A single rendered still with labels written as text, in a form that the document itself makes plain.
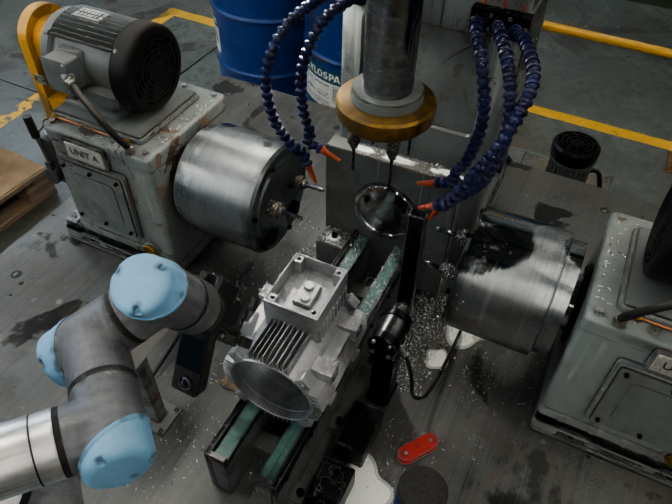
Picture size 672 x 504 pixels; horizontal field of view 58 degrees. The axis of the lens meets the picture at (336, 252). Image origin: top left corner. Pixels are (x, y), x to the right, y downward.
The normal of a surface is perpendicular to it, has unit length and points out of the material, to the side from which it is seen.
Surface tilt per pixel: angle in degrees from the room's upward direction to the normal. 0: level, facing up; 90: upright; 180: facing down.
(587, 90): 0
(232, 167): 28
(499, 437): 0
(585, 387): 90
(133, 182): 90
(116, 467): 90
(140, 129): 0
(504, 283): 47
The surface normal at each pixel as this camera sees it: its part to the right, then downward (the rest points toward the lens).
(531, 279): -0.26, -0.13
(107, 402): 0.17, -0.74
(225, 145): -0.05, -0.58
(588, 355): -0.44, 0.64
